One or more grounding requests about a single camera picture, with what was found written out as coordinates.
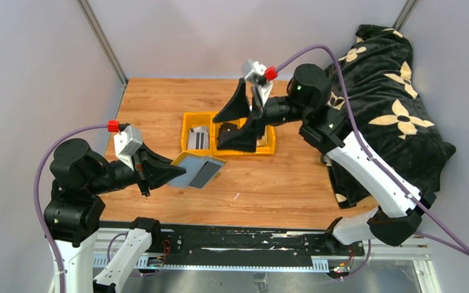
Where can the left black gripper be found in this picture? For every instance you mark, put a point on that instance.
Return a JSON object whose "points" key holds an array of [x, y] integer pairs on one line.
{"points": [[151, 168]]}

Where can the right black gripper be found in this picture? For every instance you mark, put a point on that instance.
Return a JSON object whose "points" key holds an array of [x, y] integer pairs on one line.
{"points": [[252, 129]]}

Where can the yellow leather card holder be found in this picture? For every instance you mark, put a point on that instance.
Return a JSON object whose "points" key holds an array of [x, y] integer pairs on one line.
{"points": [[192, 163]]}

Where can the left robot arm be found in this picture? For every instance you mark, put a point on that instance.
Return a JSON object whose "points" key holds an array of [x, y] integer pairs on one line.
{"points": [[73, 214]]}

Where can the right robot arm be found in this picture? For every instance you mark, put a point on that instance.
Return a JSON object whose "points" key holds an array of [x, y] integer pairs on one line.
{"points": [[401, 205]]}

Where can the black cards stack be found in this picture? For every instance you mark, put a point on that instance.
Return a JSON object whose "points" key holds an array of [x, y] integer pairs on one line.
{"points": [[226, 128]]}

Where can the white cards stack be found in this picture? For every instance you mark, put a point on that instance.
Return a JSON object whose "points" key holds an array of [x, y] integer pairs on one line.
{"points": [[198, 138]]}

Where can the right yellow bin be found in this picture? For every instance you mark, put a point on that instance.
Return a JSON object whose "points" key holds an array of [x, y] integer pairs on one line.
{"points": [[266, 144]]}

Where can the black floral blanket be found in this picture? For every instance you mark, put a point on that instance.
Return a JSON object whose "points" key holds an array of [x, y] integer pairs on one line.
{"points": [[374, 78]]}

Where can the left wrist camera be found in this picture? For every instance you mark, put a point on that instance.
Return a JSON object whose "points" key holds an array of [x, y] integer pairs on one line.
{"points": [[126, 143]]}

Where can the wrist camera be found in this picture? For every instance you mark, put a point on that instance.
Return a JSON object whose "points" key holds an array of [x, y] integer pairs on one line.
{"points": [[126, 143], [261, 87]]}

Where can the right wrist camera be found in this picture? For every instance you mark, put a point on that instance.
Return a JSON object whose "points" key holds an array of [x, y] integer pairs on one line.
{"points": [[261, 87]]}

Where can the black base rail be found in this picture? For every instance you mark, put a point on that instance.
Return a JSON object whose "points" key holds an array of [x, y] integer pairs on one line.
{"points": [[243, 246]]}

